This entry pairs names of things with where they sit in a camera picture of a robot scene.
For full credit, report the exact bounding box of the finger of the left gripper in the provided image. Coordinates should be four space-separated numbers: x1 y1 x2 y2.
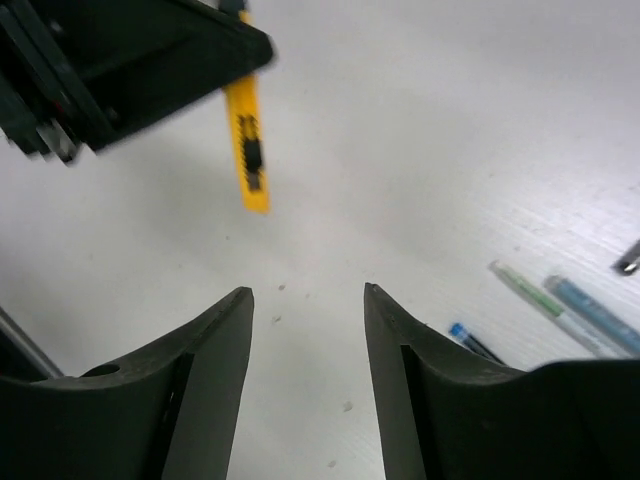
1 1 274 160

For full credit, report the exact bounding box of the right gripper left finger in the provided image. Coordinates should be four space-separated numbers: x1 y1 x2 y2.
1 287 254 479

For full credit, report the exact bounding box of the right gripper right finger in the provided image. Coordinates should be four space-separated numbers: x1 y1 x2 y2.
364 284 639 480

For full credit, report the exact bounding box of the dark blue pen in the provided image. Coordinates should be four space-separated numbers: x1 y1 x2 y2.
449 322 506 366

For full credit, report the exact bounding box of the yellow utility knife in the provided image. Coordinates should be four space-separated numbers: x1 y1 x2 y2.
221 9 272 215

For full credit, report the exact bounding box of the black pen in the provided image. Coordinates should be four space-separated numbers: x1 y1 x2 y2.
613 240 640 276

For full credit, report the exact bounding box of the green pen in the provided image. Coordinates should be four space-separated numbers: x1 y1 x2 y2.
489 261 614 358

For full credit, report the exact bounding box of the light blue marker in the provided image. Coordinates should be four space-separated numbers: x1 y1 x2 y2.
544 275 639 358

